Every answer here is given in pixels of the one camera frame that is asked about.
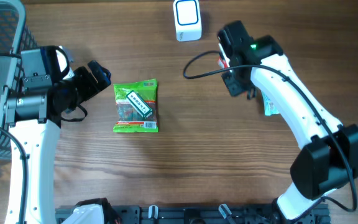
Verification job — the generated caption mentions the red sachet stick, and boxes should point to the red sachet stick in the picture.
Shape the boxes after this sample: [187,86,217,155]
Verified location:
[218,57,229,69]

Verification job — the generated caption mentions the green white medicine box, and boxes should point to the green white medicine box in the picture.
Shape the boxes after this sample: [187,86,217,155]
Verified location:
[126,90,153,119]

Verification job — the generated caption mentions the teal tissue packet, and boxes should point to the teal tissue packet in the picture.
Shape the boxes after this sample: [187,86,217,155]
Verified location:
[262,92,280,116]

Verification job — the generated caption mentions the green snack bag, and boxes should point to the green snack bag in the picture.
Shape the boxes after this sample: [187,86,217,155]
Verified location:
[113,79,158,133]

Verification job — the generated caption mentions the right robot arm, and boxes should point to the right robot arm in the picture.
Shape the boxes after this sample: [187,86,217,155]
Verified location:
[218,21,358,223]

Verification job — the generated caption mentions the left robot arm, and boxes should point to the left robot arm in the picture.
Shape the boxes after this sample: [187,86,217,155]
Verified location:
[5,45,111,223]

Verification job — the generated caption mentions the white barcode scanner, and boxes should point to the white barcode scanner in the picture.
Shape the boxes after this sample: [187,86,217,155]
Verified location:
[173,0,202,42]

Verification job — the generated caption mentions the left black camera cable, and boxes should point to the left black camera cable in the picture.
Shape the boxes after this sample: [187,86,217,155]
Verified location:
[0,52,30,224]

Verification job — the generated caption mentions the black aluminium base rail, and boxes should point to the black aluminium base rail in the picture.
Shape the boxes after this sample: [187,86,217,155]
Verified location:
[55,204,331,224]

